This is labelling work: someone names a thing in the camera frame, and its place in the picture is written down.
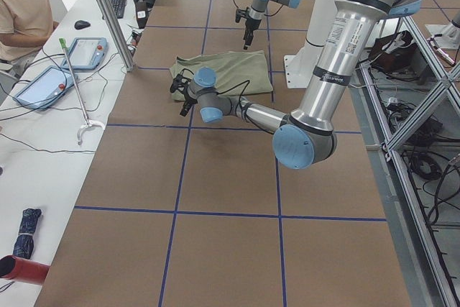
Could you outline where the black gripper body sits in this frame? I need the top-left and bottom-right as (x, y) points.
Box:
(170, 73), (198, 106)
(235, 6), (262, 43)

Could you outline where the olive green long-sleeve shirt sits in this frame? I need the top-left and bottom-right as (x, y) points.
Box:
(170, 50), (273, 96)

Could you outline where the black power adapter box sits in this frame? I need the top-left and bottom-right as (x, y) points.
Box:
(135, 0), (149, 29)

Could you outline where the far blue teach pendant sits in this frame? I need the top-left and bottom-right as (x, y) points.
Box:
(68, 37), (108, 71)

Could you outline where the blue teach pendant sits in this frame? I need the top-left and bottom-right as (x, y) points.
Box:
(68, 37), (108, 71)
(13, 66), (73, 109)

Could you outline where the black computer mouse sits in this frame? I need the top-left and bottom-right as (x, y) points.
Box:
(74, 20), (91, 30)

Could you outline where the near blue teach pendant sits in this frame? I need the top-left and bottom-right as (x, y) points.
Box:
(13, 66), (73, 109)

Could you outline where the seated person beige shirt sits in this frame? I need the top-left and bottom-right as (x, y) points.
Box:
(1, 0), (59, 75)

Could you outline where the folded dark blue umbrella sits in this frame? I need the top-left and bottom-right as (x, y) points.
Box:
(13, 208), (42, 260)

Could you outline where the red cylinder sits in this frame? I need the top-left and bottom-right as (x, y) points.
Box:
(1, 255), (50, 285)

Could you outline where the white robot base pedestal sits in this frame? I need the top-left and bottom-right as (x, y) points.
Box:
(284, 0), (337, 88)

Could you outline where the reacher grabber stick green handle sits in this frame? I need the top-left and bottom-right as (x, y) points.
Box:
(59, 37), (106, 145)

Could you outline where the aluminium frame post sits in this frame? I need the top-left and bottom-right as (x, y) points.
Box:
(96, 0), (134, 72)

